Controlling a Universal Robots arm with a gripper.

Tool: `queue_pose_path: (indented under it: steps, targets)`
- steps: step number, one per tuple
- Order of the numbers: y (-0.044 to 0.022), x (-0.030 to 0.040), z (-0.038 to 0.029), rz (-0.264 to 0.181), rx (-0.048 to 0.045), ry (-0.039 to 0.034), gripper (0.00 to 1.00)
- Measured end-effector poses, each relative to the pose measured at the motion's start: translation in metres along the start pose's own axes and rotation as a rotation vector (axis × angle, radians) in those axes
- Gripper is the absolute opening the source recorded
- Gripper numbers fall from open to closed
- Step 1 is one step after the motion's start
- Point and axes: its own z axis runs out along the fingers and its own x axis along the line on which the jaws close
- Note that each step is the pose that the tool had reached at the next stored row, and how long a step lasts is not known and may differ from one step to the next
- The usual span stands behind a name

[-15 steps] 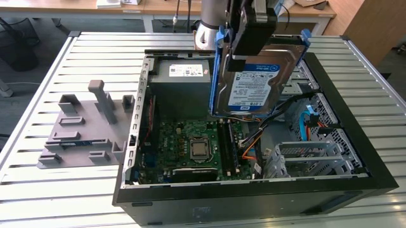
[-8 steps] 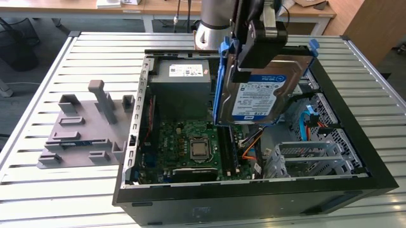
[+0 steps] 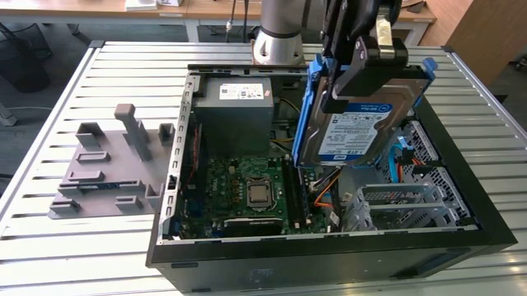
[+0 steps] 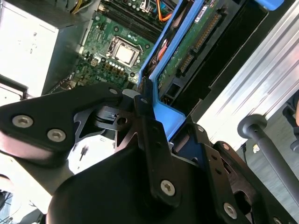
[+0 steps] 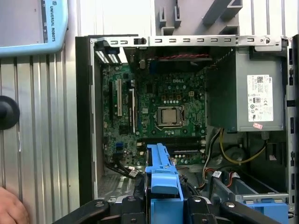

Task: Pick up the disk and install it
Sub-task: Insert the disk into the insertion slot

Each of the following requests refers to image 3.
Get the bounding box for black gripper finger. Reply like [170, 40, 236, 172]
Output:
[319, 35, 411, 115]
[319, 0, 343, 59]

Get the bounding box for hard disk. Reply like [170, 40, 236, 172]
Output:
[290, 52, 438, 169]

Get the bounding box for light blue data wire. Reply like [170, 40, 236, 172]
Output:
[386, 135, 412, 186]

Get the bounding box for red yellow power wire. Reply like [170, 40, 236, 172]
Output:
[402, 147, 441, 176]

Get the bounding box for metal disk bay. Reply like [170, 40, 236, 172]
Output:
[343, 181, 470, 232]

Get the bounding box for grey power supply unit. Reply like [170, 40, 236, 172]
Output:
[192, 76, 275, 158]

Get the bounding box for silver CPU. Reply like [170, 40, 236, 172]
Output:
[247, 181, 272, 207]

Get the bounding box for green motherboard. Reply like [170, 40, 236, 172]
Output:
[180, 155, 330, 240]

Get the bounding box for black graphics card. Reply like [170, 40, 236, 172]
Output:
[222, 217, 286, 238]

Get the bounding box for wooden desk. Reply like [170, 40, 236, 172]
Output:
[0, 0, 438, 43]

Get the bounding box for black PC case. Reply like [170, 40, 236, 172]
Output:
[144, 63, 519, 294]

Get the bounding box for grey parts rack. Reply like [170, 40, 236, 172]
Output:
[48, 103, 176, 221]

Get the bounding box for black mesh bin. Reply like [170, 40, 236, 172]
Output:
[0, 21, 54, 93]

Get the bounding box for pale camera mount bracket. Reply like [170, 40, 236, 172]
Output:
[374, 6, 396, 61]

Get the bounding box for yellow wires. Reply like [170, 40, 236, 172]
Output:
[270, 98, 300, 144]

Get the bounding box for black wire bundle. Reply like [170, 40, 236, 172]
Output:
[311, 166, 343, 192]

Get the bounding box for orange wire bundle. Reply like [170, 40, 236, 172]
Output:
[314, 175, 343, 210]

